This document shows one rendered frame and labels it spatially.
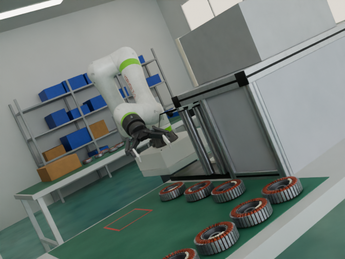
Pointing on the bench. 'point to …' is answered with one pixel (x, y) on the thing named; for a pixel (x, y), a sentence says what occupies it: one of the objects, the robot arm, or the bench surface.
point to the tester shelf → (259, 68)
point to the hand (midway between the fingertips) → (154, 151)
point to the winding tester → (251, 35)
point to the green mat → (170, 224)
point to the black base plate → (198, 172)
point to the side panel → (245, 134)
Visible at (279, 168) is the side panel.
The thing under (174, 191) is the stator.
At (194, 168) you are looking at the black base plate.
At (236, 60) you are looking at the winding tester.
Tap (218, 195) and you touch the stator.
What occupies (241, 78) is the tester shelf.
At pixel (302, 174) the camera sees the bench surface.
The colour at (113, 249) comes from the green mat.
